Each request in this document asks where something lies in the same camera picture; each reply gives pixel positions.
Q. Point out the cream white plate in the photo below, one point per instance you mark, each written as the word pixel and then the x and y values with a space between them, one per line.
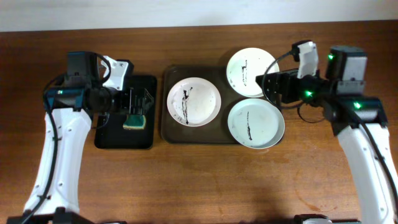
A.
pixel 243 68

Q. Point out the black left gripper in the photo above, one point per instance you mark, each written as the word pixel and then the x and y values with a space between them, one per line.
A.
pixel 129 101

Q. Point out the pink plate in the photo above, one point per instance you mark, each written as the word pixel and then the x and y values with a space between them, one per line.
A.
pixel 193 102

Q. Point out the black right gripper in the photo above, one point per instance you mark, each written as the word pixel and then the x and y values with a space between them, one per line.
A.
pixel 284 87

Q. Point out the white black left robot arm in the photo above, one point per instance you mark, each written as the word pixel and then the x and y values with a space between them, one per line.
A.
pixel 96 93

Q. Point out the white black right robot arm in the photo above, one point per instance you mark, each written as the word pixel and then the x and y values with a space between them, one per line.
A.
pixel 358 121

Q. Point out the pale green plate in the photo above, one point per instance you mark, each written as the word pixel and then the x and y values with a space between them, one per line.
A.
pixel 256 124

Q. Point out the dark brown serving tray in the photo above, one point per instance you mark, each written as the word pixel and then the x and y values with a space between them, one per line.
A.
pixel 216 131

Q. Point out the black small tray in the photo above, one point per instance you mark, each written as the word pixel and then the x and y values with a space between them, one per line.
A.
pixel 112 135

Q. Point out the green and yellow sponge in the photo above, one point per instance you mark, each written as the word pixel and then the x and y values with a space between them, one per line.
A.
pixel 135 122

